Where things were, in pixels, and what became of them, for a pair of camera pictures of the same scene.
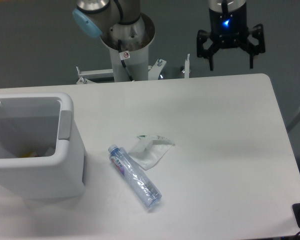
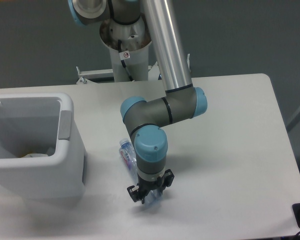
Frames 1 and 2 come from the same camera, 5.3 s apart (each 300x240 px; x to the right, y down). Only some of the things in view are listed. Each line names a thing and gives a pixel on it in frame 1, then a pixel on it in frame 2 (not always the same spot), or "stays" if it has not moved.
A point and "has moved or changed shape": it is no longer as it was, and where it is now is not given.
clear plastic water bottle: (149, 193) has moved or changed shape
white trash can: (36, 152) stays
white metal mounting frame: (89, 77) stays
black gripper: (228, 22) to (144, 186)
